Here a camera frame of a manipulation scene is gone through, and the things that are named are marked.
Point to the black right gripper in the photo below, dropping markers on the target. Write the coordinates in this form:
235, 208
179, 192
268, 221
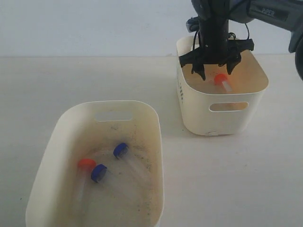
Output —
214, 44

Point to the blue-capped tube moved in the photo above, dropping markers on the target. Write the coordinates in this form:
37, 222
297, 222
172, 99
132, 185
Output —
102, 175
140, 172

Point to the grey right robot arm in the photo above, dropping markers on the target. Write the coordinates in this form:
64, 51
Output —
285, 14

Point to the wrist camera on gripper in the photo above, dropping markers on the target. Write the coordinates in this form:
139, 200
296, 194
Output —
192, 24

